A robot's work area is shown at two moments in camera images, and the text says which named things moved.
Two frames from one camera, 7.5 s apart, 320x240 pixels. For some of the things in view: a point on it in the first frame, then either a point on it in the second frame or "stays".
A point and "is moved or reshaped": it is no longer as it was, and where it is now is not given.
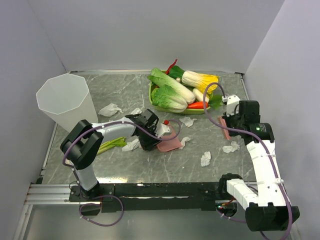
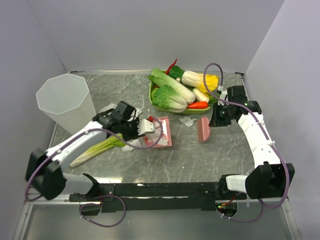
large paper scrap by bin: [110, 110] stays
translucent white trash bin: [66, 99] stays
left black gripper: [147, 145] to [135, 122]
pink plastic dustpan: [170, 145] is moved or reshaped
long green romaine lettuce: [160, 78] stays
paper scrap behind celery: [136, 111] stays
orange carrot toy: [197, 105] stays
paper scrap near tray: [187, 121] stays
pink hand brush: [225, 131] to [203, 129]
